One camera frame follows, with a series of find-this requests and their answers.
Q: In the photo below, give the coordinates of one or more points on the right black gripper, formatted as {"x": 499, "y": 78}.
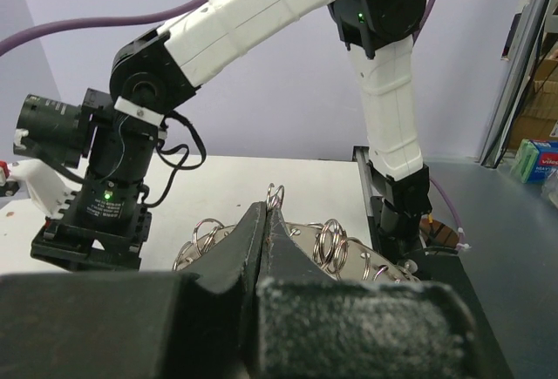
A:
{"x": 102, "y": 225}

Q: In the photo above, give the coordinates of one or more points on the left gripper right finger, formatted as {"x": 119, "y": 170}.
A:
{"x": 308, "y": 325}

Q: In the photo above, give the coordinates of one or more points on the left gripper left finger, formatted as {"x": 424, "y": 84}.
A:
{"x": 193, "y": 323}

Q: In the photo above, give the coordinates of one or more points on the metal disc keyring holder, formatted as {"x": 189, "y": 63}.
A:
{"x": 262, "y": 247}

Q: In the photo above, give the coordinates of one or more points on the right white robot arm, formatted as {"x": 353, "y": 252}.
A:
{"x": 288, "y": 113}

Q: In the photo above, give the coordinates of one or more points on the green blue sponge pack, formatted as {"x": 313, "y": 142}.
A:
{"x": 534, "y": 160}

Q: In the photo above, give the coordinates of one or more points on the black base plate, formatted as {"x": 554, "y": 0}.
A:
{"x": 443, "y": 265}

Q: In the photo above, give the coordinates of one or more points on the aluminium frame rail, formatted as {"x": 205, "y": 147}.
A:
{"x": 372, "y": 199}

